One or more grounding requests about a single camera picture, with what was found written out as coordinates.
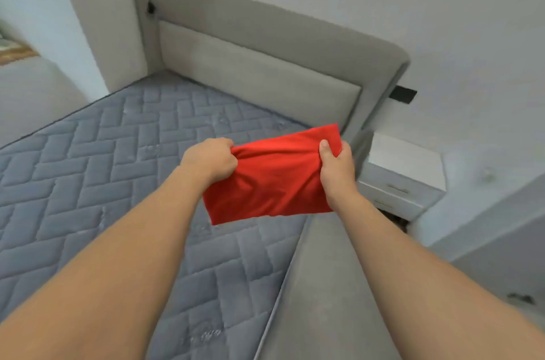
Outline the grey upholstered headboard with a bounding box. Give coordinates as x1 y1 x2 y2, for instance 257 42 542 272
130 0 412 144

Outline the white wardrobe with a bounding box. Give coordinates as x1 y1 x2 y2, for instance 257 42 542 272
430 170 545 331

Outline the person's right hand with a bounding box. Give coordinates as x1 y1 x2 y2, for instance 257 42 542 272
317 138 359 214

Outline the black rectangular wall plate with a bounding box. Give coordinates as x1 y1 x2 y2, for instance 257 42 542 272
389 85 418 106

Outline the person's left forearm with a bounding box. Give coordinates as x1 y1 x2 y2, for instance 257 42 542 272
0 166 209 360

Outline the grey quilted mattress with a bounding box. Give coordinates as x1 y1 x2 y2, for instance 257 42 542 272
0 70 371 360

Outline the person's left hand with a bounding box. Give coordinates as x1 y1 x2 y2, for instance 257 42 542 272
179 136 240 193

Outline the red garment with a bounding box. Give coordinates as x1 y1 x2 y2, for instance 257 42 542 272
203 123 344 226

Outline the person's right forearm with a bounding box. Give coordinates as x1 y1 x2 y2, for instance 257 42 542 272
328 189 545 360

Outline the white bedside cabinet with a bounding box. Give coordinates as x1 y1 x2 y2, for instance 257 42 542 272
356 132 448 222

